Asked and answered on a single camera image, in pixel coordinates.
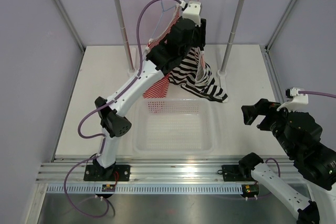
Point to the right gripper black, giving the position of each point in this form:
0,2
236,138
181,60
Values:
273,107

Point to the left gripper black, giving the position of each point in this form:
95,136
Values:
200,32

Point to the black white striped tank top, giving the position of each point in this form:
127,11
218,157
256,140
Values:
193,74

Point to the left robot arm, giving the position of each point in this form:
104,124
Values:
159,62

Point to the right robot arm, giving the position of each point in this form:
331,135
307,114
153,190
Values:
299,136

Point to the red striped tank top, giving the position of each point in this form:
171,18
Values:
160,88

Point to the white plastic basket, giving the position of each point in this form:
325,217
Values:
173,126

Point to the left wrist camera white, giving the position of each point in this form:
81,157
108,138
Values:
191,10

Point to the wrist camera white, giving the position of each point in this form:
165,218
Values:
191,10
296,100

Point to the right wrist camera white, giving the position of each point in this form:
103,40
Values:
296,100

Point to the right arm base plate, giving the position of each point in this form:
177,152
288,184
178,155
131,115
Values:
233,173

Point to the white slotted cable duct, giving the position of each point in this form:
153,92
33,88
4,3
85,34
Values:
221,189

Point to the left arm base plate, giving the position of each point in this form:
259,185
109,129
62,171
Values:
119,173

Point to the aluminium mounting rail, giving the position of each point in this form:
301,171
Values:
152,171

